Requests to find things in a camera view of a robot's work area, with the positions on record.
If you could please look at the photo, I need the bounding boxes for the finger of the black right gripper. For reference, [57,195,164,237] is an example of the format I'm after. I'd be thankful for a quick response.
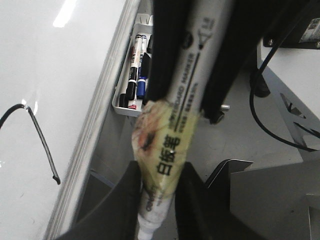
[143,0,193,104]
[199,0,316,125]

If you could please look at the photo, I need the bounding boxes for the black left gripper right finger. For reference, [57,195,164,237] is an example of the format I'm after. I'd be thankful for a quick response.
[175,161,262,240]

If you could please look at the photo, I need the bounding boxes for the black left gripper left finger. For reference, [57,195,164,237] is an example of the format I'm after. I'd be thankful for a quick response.
[58,161,141,240]

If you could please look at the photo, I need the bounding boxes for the white taped whiteboard marker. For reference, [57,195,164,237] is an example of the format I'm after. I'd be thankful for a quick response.
[132,0,234,240]

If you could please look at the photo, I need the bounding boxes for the blue capped marker in tray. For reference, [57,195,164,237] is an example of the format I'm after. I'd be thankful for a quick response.
[136,34,148,100]

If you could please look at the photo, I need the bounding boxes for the black capped marker in tray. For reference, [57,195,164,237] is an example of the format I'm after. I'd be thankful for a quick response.
[126,34,142,100]

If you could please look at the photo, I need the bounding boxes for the white marker tray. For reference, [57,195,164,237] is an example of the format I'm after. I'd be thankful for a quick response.
[112,23,153,117]

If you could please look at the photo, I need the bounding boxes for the red capped marker in tray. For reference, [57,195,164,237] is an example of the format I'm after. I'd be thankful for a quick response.
[119,93,137,110]

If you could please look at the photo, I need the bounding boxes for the black cable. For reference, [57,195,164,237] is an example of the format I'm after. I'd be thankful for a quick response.
[249,0,320,152]

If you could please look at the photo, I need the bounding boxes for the white whiteboard with aluminium frame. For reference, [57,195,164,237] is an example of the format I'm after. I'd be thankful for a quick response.
[0,0,140,240]

